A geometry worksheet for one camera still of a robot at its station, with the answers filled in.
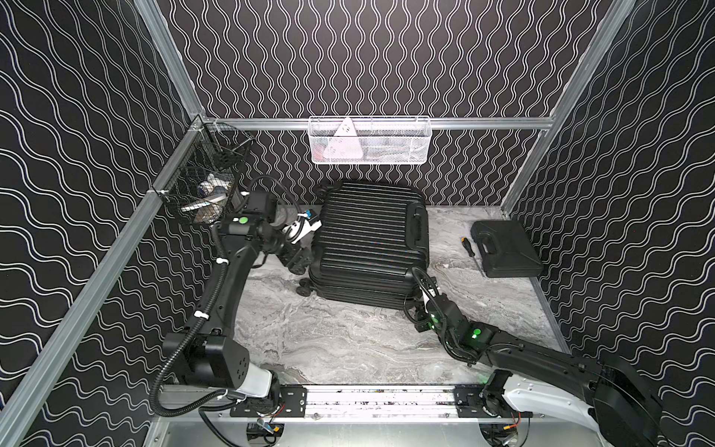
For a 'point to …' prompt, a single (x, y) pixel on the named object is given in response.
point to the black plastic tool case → (505, 250)
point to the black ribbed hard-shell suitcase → (367, 240)
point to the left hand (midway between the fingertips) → (297, 244)
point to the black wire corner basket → (218, 152)
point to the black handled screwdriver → (471, 253)
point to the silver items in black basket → (209, 205)
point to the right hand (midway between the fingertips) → (416, 302)
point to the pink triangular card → (344, 143)
